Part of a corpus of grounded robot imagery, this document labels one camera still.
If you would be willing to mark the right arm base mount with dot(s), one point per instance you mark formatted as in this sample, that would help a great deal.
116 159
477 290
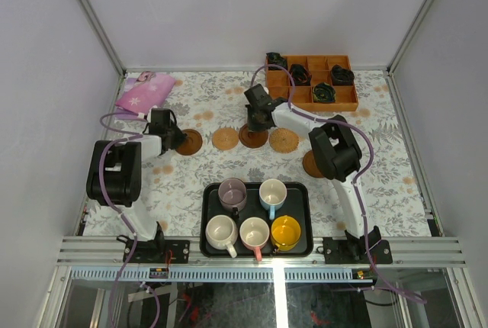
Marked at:
352 250

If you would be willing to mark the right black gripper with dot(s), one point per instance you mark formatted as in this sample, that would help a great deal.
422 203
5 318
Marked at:
252 127

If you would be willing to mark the pink mug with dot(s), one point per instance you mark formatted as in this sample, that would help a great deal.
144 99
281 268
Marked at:
254 233

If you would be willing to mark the yellow mug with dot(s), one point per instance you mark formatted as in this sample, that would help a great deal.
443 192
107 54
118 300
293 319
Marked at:
285 234

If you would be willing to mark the woven rattan coaster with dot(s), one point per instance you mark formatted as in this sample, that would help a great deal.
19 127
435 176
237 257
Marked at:
283 140
225 138

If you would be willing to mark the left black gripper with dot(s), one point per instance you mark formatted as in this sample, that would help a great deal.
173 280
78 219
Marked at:
175 137

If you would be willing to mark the rolled dark sock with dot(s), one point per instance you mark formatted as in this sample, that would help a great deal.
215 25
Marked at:
275 61
323 93
300 75
341 76

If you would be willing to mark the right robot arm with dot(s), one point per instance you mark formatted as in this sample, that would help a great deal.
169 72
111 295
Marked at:
336 152

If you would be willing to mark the purple mug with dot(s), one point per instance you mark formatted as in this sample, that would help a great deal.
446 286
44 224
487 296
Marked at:
232 195

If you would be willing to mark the cream white mug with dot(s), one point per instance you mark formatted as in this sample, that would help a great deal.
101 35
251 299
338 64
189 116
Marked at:
221 233

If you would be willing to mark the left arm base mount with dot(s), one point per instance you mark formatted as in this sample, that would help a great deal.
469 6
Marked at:
146 252

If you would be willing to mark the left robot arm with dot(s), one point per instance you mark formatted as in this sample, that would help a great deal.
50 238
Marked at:
115 173

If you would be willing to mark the blue mug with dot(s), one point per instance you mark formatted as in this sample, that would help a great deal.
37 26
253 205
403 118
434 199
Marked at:
272 195

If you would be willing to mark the dark brown wooden coaster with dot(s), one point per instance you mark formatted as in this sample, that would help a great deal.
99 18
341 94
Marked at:
192 144
309 165
251 139

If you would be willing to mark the pink folded cloth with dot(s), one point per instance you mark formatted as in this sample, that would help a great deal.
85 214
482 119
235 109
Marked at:
149 90

